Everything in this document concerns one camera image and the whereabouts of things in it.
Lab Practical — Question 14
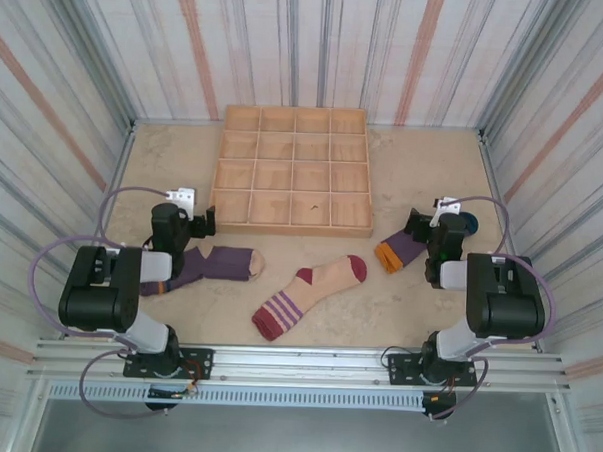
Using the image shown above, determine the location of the purple sock with orange cuff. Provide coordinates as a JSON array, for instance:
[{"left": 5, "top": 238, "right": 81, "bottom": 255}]
[{"left": 372, "top": 208, "right": 480, "bottom": 279}]

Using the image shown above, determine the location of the purple sock with beige toe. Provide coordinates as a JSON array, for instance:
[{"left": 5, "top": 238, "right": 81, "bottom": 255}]
[{"left": 138, "top": 242, "right": 268, "bottom": 303}]

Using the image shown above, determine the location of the beige sock with maroon toe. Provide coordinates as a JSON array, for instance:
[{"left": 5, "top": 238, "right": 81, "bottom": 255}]
[{"left": 249, "top": 250, "right": 369, "bottom": 346}]

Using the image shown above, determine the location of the wooden divided tray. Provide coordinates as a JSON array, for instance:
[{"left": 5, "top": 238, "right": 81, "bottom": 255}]
[{"left": 206, "top": 102, "right": 379, "bottom": 241}]

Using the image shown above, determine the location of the grey metal sheet panel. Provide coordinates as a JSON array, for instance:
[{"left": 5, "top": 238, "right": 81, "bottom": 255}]
[{"left": 30, "top": 398, "right": 569, "bottom": 452}]

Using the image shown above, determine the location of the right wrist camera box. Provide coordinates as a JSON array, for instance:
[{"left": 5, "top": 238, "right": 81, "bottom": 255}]
[{"left": 430, "top": 195, "right": 463, "bottom": 229}]

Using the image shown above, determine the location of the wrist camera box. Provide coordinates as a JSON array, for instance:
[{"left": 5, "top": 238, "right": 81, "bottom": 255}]
[
  {"left": 430, "top": 195, "right": 463, "bottom": 229},
  {"left": 163, "top": 186, "right": 198, "bottom": 208}
]

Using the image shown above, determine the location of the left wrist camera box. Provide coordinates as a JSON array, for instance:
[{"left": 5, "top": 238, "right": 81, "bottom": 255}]
[{"left": 163, "top": 186, "right": 198, "bottom": 208}]

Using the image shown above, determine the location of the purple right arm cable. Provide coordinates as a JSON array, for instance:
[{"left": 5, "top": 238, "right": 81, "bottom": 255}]
[{"left": 430, "top": 193, "right": 564, "bottom": 427}]

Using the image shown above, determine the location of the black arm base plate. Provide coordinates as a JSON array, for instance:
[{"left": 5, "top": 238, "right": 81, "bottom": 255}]
[
  {"left": 123, "top": 344, "right": 216, "bottom": 382},
  {"left": 385, "top": 352, "right": 479, "bottom": 390}
]

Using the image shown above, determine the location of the red black power wire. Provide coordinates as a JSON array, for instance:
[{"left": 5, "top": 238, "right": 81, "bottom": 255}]
[
  {"left": 176, "top": 358, "right": 213, "bottom": 399},
  {"left": 436, "top": 374, "right": 464, "bottom": 402}
]

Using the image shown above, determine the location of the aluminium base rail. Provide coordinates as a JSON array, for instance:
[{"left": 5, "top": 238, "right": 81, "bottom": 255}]
[{"left": 24, "top": 329, "right": 575, "bottom": 399}]

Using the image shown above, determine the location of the grey slotted cable duct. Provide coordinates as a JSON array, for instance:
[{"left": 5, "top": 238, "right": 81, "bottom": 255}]
[{"left": 43, "top": 377, "right": 425, "bottom": 416}]

